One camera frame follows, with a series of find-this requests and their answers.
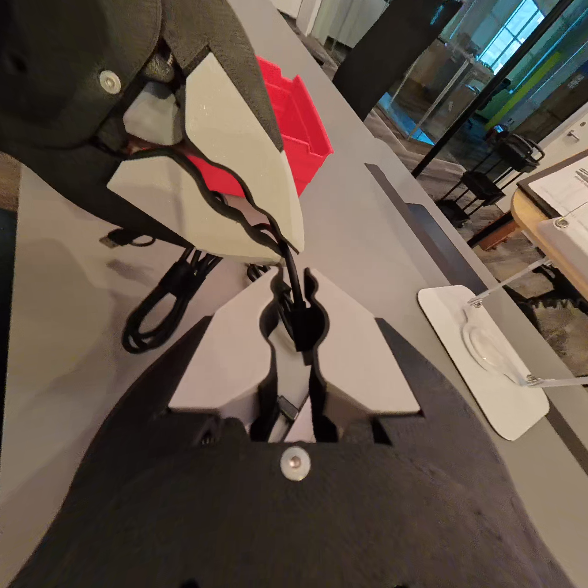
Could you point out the wooden display board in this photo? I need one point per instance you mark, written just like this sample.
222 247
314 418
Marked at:
528 225

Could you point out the printed instruction sheet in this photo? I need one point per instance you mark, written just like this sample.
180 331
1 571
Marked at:
565 188

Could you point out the dark USB hub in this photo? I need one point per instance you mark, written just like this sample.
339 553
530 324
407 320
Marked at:
301 322

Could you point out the black metal post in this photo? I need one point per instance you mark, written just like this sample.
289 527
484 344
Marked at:
487 92

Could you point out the white stand base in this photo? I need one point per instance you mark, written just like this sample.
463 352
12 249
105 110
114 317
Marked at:
459 340

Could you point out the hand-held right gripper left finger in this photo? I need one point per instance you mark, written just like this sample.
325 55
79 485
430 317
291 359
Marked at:
230 358

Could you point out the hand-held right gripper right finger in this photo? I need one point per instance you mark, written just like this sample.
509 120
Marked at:
363 363

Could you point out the black utility cart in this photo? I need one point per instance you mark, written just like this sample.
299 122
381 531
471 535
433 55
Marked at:
491 175

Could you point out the black office chair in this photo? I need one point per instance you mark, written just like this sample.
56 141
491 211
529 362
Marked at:
395 46

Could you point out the red plastic bin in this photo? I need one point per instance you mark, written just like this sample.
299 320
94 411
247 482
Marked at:
299 119

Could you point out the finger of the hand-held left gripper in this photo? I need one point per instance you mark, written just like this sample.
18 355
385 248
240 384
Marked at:
243 147
184 202

